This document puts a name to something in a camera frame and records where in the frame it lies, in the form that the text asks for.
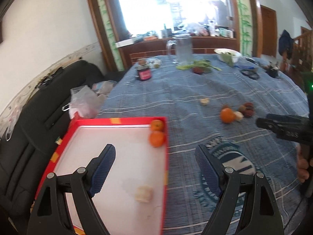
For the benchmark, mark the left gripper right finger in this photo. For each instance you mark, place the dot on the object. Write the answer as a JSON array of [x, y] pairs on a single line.
[[260, 213]]

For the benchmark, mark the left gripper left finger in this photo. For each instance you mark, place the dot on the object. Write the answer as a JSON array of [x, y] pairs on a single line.
[[50, 214]]

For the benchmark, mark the dark red jujube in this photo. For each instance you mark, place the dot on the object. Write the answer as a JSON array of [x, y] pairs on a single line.
[[248, 113], [249, 105]]

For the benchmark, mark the brown kiwi front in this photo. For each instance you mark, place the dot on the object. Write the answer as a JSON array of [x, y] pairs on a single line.
[[242, 108]]

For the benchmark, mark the small beige chunk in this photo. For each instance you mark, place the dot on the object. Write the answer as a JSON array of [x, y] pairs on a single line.
[[238, 116], [204, 101]]

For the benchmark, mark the orange tangerine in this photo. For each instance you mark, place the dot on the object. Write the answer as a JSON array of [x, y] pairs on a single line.
[[156, 138], [227, 115], [157, 125]]

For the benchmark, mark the large beige sugarcane chunk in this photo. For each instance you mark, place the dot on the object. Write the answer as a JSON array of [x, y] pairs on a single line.
[[144, 194]]

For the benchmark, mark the person's right hand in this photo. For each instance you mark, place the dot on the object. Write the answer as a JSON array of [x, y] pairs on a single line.
[[302, 165]]

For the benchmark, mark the black scissors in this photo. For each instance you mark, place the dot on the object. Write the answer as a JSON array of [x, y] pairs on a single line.
[[250, 74]]

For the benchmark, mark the red box white interior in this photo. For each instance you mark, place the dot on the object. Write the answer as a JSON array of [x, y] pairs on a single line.
[[137, 163]]

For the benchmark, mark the dark jacket hanging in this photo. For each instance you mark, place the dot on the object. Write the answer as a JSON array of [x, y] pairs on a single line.
[[286, 44]]

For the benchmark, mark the black sofa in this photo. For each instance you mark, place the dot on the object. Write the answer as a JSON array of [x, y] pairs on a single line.
[[25, 156]]

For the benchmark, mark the blue plaid tablecloth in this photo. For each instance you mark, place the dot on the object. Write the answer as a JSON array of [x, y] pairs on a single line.
[[175, 94]]

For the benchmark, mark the white bowl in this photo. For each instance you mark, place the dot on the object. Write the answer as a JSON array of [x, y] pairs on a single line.
[[235, 54]]

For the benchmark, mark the green leaf on bowl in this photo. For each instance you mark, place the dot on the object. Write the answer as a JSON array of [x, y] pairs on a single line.
[[227, 59]]

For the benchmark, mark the wooden door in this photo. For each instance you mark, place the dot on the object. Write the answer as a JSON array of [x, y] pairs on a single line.
[[269, 31]]

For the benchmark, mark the green leafy vegetable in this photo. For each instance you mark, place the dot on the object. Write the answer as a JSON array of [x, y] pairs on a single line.
[[202, 64]]

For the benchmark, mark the red jujube by vegetable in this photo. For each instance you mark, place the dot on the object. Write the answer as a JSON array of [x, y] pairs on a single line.
[[197, 70]]

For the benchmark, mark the clear plastic bag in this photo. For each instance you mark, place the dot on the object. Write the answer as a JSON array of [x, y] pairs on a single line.
[[86, 101]]

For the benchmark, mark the clear glass pitcher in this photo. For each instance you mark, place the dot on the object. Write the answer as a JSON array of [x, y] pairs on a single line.
[[179, 49]]

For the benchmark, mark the small glass plate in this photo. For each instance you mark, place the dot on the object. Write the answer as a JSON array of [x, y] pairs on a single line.
[[153, 63]]

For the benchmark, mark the pink label jar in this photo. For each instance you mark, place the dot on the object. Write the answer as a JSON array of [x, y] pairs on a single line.
[[143, 70]]

